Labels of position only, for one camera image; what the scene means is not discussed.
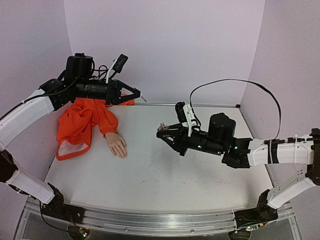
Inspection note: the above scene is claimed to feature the black camera cable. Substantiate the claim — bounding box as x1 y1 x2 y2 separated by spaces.
189 79 282 140
91 59 116 81

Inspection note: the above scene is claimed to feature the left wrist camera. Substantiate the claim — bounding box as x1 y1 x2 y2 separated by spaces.
105 54 129 84

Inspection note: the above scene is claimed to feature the aluminium front rail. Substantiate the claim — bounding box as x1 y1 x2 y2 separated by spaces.
14 198 302 240

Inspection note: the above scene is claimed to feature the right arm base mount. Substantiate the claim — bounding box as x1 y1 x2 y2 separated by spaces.
234 189 278 230

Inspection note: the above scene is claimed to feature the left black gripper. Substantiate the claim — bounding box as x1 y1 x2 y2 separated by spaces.
76 77 143 105

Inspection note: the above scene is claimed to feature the nail polish bottle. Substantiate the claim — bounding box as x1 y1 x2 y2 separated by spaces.
157 122 170 132

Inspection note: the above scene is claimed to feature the black right camera cable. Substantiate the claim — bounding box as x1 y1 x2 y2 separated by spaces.
189 79 282 140

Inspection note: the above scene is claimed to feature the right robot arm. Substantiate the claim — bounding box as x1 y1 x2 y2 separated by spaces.
156 113 320 209

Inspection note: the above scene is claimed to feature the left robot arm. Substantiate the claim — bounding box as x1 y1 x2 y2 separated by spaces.
0 53 141 219

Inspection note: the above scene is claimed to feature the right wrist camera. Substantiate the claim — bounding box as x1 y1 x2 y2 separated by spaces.
175 102 201 137

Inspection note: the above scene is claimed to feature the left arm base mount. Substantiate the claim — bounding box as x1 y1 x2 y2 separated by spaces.
40 183 85 225

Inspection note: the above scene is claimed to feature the black left camera cable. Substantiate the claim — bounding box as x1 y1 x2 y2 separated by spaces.
91 59 116 81

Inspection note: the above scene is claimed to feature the orange hoodie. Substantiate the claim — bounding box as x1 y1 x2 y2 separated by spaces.
55 98 119 161

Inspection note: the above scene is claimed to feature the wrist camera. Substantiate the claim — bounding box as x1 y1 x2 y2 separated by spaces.
105 54 129 84
175 102 201 137

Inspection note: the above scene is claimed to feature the mannequin hand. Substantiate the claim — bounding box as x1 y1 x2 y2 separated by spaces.
105 132 128 159

